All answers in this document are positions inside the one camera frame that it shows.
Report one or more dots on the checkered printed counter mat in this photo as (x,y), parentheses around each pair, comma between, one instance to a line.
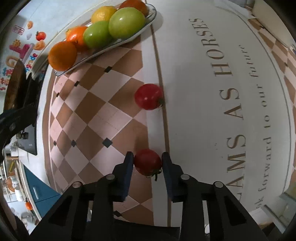
(208,115)

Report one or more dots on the black glass gas stove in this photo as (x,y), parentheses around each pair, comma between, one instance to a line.
(31,141)

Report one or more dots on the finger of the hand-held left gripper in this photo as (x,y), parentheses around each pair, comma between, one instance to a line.
(9,125)

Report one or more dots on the orange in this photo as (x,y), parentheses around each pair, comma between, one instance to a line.
(62,55)
(136,5)

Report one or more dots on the yellow-green mandarin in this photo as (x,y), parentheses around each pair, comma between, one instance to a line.
(77,38)

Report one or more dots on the red cherry tomato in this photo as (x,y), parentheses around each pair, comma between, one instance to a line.
(148,96)
(146,162)

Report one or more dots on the oval floral ceramic plate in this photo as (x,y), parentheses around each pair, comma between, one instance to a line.
(113,44)

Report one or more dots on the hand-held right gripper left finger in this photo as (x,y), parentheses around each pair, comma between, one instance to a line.
(128,172)

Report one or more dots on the colourful wall sticker set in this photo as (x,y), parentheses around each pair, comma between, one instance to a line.
(23,49)

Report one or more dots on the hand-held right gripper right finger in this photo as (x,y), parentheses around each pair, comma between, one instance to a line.
(167,172)

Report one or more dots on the cluttered storage shelf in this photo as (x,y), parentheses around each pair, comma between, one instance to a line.
(11,185)

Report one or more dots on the yellow citrus fruit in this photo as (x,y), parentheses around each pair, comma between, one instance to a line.
(103,14)

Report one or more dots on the small orange ornament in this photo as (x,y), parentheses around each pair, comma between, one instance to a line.
(28,205)

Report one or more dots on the green apple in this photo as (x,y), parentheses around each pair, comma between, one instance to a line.
(126,22)
(97,34)

